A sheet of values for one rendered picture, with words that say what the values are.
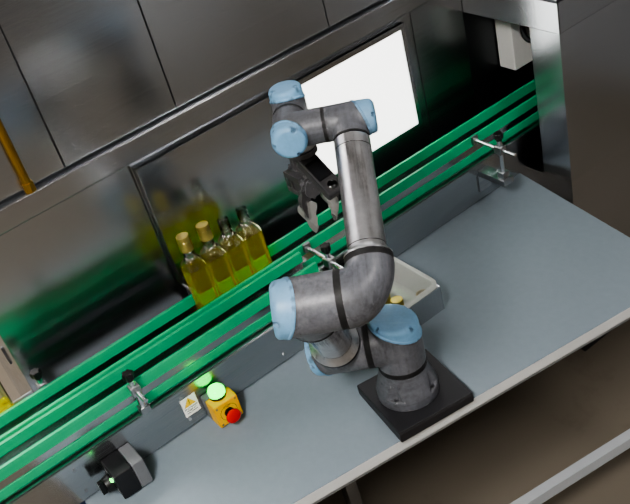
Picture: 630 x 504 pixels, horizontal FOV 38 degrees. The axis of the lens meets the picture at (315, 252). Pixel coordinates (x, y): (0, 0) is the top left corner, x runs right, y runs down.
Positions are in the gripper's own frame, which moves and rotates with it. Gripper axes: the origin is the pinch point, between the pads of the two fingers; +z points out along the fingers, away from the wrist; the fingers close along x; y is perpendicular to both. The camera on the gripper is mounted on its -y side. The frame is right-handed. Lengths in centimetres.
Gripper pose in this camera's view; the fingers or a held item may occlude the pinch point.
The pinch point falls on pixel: (326, 222)
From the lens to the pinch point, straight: 212.4
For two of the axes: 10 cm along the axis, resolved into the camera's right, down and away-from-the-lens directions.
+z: 2.3, 7.9, 5.7
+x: -7.8, 5.0, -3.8
